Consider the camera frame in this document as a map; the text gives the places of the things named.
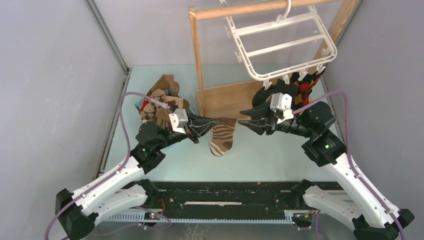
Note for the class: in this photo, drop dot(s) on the brown striped sock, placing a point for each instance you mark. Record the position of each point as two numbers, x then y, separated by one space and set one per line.
222 136

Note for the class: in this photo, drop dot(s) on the wooden hanger rack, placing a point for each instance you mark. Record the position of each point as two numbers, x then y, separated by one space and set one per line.
228 99

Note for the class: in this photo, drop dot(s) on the black sock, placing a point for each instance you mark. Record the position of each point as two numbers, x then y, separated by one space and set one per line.
262 95

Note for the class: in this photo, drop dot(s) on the white plastic clip hanger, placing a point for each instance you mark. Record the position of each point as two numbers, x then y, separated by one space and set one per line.
281 43

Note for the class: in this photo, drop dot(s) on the red yellow argyle sock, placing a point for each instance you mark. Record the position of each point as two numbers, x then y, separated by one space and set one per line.
305 87

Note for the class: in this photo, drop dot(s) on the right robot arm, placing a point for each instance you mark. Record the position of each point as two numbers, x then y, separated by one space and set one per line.
369 215

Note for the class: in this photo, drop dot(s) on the blue plastic basket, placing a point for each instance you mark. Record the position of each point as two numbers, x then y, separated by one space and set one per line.
143 102

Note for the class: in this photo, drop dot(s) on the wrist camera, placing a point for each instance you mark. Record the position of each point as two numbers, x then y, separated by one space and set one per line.
178 120
280 104

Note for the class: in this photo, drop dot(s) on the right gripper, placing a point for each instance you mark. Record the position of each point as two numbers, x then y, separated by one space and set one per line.
269 124

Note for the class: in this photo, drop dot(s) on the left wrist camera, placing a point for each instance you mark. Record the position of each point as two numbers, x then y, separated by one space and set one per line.
178 120

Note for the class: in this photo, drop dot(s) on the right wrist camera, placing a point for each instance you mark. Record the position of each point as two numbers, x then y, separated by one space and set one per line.
280 104

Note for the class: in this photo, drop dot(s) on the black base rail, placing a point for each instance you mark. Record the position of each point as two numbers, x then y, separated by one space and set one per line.
227 201

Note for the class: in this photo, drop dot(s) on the plain brown sock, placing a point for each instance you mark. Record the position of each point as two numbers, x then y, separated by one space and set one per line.
166 83

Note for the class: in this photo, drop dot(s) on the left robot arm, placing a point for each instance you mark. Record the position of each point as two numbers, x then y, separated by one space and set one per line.
122 187

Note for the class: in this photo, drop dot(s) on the brown argyle sock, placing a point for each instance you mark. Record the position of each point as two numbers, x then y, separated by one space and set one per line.
155 113

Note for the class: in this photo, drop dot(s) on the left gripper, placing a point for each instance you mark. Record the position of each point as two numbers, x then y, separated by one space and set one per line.
198 126

